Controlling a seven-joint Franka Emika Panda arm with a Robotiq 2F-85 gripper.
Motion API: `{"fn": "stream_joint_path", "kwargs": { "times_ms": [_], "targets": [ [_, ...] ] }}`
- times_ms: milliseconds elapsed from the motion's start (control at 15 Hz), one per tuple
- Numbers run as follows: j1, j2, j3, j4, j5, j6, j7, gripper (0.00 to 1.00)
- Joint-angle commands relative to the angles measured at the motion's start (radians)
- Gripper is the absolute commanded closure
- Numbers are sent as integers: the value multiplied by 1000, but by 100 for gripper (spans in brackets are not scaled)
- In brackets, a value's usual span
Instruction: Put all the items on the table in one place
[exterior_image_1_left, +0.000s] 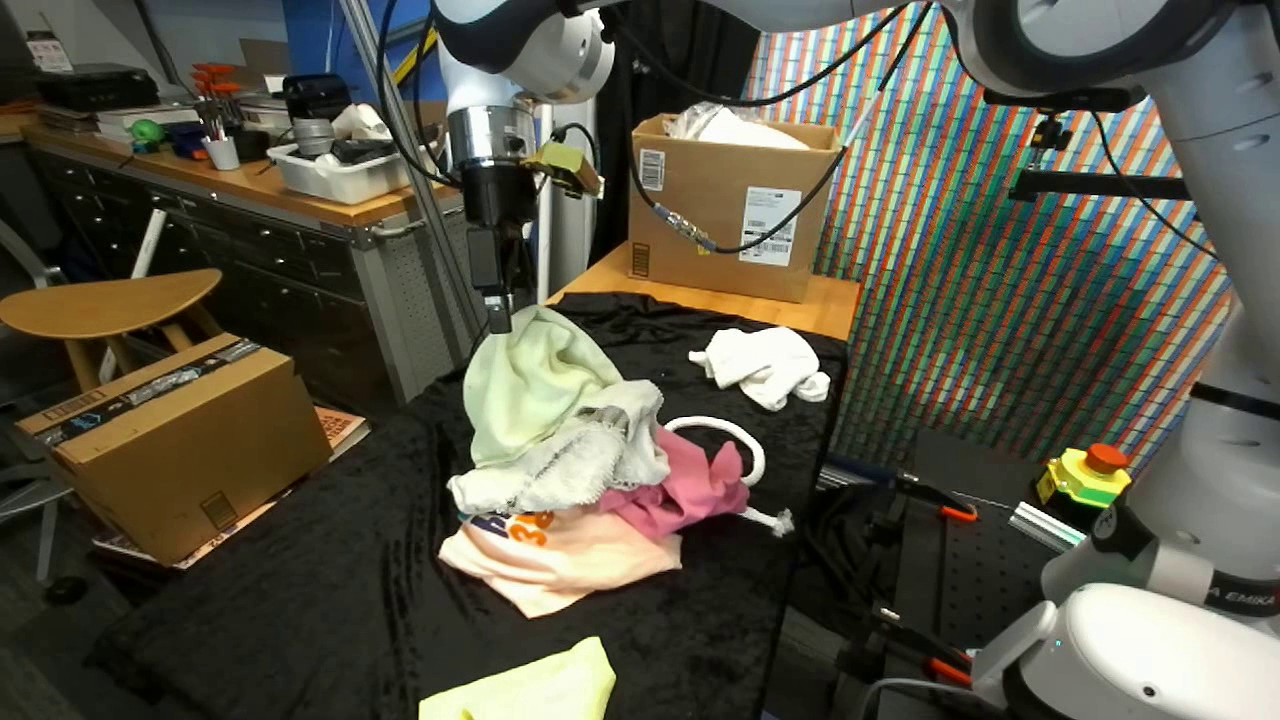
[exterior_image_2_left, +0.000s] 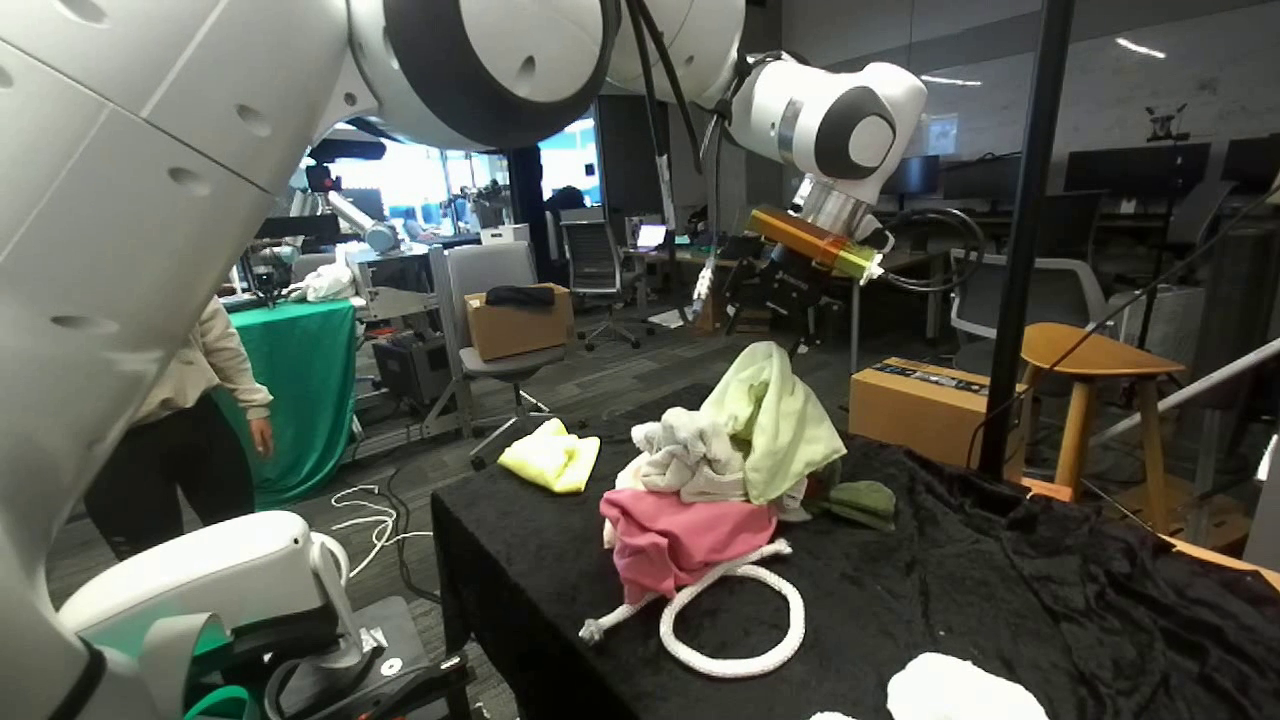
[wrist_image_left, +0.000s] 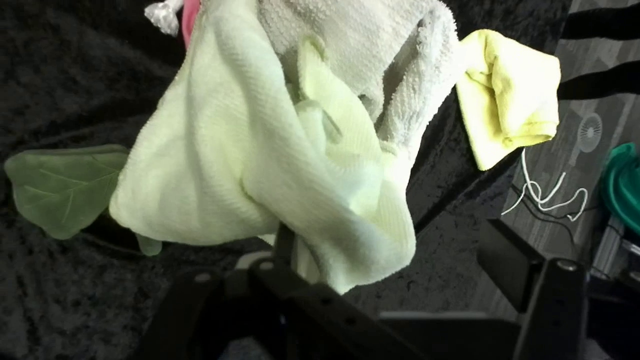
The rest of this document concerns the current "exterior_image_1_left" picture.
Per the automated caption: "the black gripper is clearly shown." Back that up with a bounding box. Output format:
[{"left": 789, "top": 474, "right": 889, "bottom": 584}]
[{"left": 454, "top": 159, "right": 537, "bottom": 328}]

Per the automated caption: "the pale green towel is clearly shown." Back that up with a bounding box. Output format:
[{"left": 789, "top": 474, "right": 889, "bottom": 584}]
[{"left": 459, "top": 305, "right": 669, "bottom": 474}]

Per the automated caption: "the grey white towel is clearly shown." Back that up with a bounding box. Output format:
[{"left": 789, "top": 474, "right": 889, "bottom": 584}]
[{"left": 444, "top": 392, "right": 677, "bottom": 523}]

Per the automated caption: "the pink cloth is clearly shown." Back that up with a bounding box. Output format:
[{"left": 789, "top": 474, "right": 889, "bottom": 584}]
[{"left": 597, "top": 427, "right": 751, "bottom": 539}]

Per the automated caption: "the silver slanted pole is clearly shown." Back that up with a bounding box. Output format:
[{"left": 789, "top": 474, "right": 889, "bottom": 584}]
[{"left": 335, "top": 0, "right": 487, "bottom": 350}]

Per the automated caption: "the white plastic bin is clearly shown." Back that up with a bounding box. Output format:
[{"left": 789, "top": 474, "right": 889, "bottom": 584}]
[{"left": 263, "top": 134, "right": 444, "bottom": 210}]

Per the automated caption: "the cardboard box with white label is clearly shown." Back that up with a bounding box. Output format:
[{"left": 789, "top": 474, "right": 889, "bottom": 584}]
[{"left": 625, "top": 111, "right": 849, "bottom": 308}]

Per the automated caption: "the workbench with wooden top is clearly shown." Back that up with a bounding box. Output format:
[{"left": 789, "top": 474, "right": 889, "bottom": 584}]
[{"left": 0, "top": 104, "right": 487, "bottom": 405}]

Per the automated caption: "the white fluffy towel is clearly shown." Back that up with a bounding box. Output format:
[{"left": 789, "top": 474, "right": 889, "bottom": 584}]
[{"left": 683, "top": 324, "right": 831, "bottom": 417}]

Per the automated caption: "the white plastic sheet in box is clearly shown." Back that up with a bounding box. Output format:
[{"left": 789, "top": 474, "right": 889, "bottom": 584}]
[{"left": 659, "top": 98, "right": 812, "bottom": 154}]

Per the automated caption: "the peach printed cloth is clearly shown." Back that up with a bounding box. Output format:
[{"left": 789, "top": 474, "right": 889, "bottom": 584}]
[{"left": 434, "top": 503, "right": 686, "bottom": 623}]

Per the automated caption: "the orange wooden side table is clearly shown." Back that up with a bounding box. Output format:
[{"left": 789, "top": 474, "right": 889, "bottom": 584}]
[{"left": 546, "top": 241, "right": 864, "bottom": 346}]

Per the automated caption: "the white cup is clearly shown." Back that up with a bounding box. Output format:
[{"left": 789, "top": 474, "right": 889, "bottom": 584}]
[{"left": 198, "top": 132, "right": 245, "bottom": 175}]

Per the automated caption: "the blue board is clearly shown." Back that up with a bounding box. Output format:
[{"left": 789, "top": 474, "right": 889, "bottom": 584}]
[{"left": 281, "top": 0, "right": 450, "bottom": 134}]

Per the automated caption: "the orange red tool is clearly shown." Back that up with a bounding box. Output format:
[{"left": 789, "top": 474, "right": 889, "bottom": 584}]
[{"left": 186, "top": 60, "right": 253, "bottom": 107}]

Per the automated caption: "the cardboard box with black tape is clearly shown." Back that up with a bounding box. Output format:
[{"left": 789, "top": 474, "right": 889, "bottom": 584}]
[{"left": 10, "top": 333, "right": 335, "bottom": 566}]

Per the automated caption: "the black table cloth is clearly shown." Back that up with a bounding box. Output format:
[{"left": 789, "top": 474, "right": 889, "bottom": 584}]
[{"left": 84, "top": 310, "right": 857, "bottom": 720}]

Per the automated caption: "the wooden stool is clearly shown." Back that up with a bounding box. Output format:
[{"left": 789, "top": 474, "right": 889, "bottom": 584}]
[{"left": 0, "top": 262, "right": 227, "bottom": 392}]

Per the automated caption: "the yellow green cloth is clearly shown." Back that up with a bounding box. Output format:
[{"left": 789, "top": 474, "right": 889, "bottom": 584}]
[{"left": 414, "top": 633, "right": 619, "bottom": 720}]

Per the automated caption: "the black case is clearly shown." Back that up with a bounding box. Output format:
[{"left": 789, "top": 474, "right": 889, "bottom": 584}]
[{"left": 33, "top": 67, "right": 162, "bottom": 111}]

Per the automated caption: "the white paper label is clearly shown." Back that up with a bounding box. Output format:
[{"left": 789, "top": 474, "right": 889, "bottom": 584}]
[{"left": 15, "top": 23, "right": 75, "bottom": 75}]

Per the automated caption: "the silver metal rod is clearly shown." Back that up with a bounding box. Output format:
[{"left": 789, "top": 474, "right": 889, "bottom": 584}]
[{"left": 1009, "top": 495, "right": 1091, "bottom": 553}]

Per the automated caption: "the yellow emergency stop button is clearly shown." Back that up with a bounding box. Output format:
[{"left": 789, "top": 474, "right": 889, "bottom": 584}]
[{"left": 1034, "top": 441, "right": 1137, "bottom": 510}]

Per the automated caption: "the white upright post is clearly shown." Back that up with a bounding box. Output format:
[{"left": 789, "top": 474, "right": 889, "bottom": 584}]
[{"left": 537, "top": 191, "right": 600, "bottom": 297}]

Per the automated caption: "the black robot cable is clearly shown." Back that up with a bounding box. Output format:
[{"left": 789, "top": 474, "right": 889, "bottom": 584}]
[{"left": 372, "top": 0, "right": 934, "bottom": 258}]

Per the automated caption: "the white rope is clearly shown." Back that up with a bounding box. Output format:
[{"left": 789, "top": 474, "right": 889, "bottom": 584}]
[{"left": 659, "top": 411, "right": 799, "bottom": 539}]

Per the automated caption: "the orange handled clamp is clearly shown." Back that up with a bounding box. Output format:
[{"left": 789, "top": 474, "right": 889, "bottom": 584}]
[
  {"left": 864, "top": 602, "right": 978, "bottom": 690},
  {"left": 824, "top": 454, "right": 985, "bottom": 526}
]

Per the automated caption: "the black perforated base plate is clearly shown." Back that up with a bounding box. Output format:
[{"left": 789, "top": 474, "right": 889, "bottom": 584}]
[{"left": 889, "top": 503, "right": 1072, "bottom": 673}]

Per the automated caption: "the black camera on mount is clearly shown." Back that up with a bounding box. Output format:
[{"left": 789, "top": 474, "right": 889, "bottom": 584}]
[{"left": 978, "top": 84, "right": 1152, "bottom": 152}]

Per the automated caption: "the black horizontal mount bar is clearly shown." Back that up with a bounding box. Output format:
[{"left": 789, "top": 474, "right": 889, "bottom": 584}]
[{"left": 1009, "top": 166, "right": 1196, "bottom": 202}]

